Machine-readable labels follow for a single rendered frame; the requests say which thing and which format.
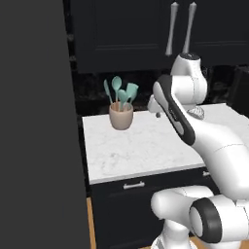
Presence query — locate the black wall cupboard door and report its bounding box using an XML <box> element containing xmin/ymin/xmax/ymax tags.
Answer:
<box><xmin>180</xmin><ymin>0</ymin><xmax>249</xmax><ymax>68</ymax></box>
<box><xmin>69</xmin><ymin>0</ymin><xmax>182</xmax><ymax>74</ymax></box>

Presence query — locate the teal spatula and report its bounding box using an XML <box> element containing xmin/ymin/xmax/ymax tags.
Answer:
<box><xmin>124</xmin><ymin>82</ymin><xmax>140</xmax><ymax>105</ymax></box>
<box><xmin>103</xmin><ymin>79</ymin><xmax>115</xmax><ymax>106</ymax></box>

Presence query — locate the silver cupboard door handle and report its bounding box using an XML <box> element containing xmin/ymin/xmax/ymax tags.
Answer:
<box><xmin>164</xmin><ymin>1</ymin><xmax>180</xmax><ymax>57</ymax></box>
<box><xmin>181</xmin><ymin>1</ymin><xmax>198</xmax><ymax>54</ymax></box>

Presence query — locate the beige utensil pot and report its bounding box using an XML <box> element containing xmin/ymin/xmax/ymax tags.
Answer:
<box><xmin>108</xmin><ymin>101</ymin><xmax>134</xmax><ymax>131</ymax></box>

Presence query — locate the black drawer front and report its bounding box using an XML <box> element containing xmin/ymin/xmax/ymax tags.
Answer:
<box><xmin>89</xmin><ymin>167</ymin><xmax>215</xmax><ymax>249</ymax></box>

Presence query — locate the teal spoon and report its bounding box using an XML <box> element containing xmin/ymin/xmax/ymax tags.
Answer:
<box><xmin>111</xmin><ymin>75</ymin><xmax>124</xmax><ymax>104</ymax></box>
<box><xmin>117</xmin><ymin>89</ymin><xmax>129</xmax><ymax>112</ymax></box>

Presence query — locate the grey wire stand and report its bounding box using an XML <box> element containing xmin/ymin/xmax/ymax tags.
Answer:
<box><xmin>188</xmin><ymin>107</ymin><xmax>205</xmax><ymax>121</ymax></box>

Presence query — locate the tall dark grey cabinet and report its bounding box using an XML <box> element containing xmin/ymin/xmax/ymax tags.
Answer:
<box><xmin>0</xmin><ymin>0</ymin><xmax>92</xmax><ymax>249</ymax></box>

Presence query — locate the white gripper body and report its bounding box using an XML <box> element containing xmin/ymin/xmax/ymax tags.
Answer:
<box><xmin>147</xmin><ymin>94</ymin><xmax>163</xmax><ymax>115</ymax></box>

